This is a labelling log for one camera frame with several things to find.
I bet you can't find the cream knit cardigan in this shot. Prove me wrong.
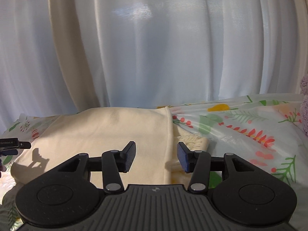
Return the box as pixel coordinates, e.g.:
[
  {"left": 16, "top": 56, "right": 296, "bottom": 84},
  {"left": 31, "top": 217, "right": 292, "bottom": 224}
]
[{"left": 10, "top": 107, "right": 209, "bottom": 185}]

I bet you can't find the floral plastic table cover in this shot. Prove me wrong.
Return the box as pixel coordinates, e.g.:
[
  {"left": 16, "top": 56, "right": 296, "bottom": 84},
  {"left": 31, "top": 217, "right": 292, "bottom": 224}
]
[{"left": 1, "top": 94, "right": 307, "bottom": 230}]

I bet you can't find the white sheer curtain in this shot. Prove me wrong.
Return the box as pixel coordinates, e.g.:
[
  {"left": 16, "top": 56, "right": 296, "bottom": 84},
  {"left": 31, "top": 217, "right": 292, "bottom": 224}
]
[{"left": 1, "top": 0, "right": 307, "bottom": 131}]

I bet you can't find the beige curtain panel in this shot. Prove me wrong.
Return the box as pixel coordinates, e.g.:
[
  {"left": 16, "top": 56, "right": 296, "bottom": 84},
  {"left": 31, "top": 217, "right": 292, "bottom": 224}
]
[{"left": 48, "top": 0, "right": 100, "bottom": 111}]

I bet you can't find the purple plush toy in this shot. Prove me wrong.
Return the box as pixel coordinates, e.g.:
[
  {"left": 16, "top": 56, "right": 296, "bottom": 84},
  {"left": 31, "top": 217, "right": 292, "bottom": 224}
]
[{"left": 300, "top": 74, "right": 308, "bottom": 136}]

